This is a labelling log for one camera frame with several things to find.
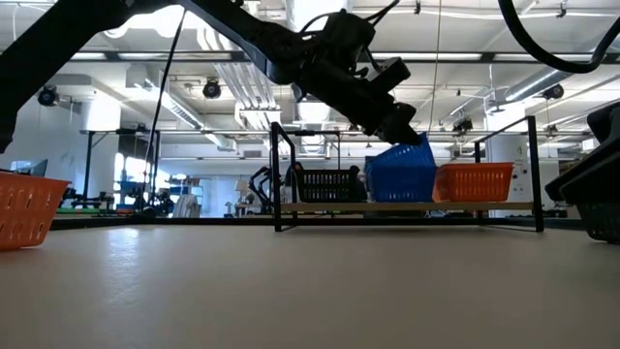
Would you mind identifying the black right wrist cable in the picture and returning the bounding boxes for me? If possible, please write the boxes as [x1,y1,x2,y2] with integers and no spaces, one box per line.
[497,0,620,75]

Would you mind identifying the black aluminium rig frame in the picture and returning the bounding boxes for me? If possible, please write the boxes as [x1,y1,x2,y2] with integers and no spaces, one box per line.
[50,49,620,232]

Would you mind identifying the black background station frame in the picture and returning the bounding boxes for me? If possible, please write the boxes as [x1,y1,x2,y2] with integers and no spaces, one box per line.
[79,128,162,214]

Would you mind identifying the orange plastic mesh basket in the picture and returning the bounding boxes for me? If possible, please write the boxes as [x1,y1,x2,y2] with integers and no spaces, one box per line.
[432,162,514,204]
[0,172,72,252]

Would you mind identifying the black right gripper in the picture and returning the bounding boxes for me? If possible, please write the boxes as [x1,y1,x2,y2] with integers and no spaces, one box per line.
[585,99,620,144]

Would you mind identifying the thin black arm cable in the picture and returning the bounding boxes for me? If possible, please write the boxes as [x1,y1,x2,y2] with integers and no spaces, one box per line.
[142,8,188,214]

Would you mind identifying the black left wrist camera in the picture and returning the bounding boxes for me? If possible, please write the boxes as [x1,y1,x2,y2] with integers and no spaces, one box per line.
[368,56,413,94]

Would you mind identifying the blue plastic mesh basket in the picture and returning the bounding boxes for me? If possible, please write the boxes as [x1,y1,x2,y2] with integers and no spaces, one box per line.
[364,132,437,169]
[366,159,439,204]

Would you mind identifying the wooden shelf with black frame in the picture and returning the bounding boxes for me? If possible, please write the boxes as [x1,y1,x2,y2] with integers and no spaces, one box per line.
[269,114,545,234]

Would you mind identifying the small background monitor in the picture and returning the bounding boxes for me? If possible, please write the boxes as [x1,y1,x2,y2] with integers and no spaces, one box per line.
[9,158,49,178]

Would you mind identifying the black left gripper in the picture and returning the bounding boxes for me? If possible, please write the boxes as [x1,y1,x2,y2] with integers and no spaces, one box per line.
[309,51,422,146]

